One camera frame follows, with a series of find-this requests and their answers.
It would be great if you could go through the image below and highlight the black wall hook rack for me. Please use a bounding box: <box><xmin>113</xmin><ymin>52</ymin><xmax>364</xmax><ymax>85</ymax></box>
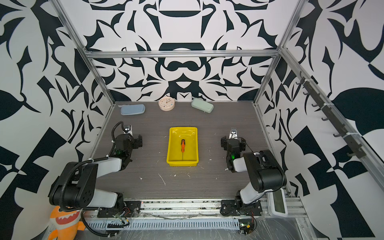
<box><xmin>297</xmin><ymin>72</ymin><xmax>367</xmax><ymax>159</ymax></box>

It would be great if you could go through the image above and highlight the white digital timer display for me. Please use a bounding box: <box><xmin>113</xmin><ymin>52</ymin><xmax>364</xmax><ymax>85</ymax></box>
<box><xmin>266</xmin><ymin>189</ymin><xmax>289</xmax><ymax>218</ymax></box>

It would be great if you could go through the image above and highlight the pink round alarm clock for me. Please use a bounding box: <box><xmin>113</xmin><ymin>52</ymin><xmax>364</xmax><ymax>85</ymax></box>
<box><xmin>158</xmin><ymin>96</ymin><xmax>176</xmax><ymax>112</ymax></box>

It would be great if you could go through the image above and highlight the yellow plastic bin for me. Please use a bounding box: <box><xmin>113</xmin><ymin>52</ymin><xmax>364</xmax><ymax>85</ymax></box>
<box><xmin>167</xmin><ymin>127</ymin><xmax>199</xmax><ymax>167</ymax></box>

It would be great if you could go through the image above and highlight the white slotted cable duct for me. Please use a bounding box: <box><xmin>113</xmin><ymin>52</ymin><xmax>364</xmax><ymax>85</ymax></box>
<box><xmin>88</xmin><ymin>219</ymin><xmax>240</xmax><ymax>231</ymax></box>

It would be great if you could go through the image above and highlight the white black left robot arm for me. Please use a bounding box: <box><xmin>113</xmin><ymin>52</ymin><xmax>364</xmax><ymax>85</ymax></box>
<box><xmin>48</xmin><ymin>121</ymin><xmax>143</xmax><ymax>240</ymax></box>

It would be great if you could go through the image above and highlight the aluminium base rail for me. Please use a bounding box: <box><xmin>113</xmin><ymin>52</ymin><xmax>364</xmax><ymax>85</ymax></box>
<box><xmin>134</xmin><ymin>197</ymin><xmax>308</xmax><ymax>218</ymax></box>

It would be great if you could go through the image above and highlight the light green glasses case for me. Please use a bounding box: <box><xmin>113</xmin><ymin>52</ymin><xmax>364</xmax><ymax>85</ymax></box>
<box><xmin>191</xmin><ymin>98</ymin><xmax>214</xmax><ymax>113</ymax></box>

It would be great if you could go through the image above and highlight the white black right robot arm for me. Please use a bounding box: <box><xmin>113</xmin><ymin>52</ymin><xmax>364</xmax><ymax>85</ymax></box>
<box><xmin>220</xmin><ymin>128</ymin><xmax>288</xmax><ymax>218</ymax></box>

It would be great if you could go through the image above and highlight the orange monster plush toy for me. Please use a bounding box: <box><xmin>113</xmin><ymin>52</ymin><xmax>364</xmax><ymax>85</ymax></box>
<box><xmin>48</xmin><ymin>206</ymin><xmax>86</xmax><ymax>240</ymax></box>

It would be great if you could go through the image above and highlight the light blue glasses case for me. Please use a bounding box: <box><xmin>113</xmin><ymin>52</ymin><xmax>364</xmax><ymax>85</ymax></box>
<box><xmin>119</xmin><ymin>104</ymin><xmax>146</xmax><ymax>116</ymax></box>

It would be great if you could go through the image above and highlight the orange black screwdriver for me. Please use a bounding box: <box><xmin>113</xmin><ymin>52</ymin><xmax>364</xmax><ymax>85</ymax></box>
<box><xmin>181</xmin><ymin>140</ymin><xmax>186</xmax><ymax>153</ymax></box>

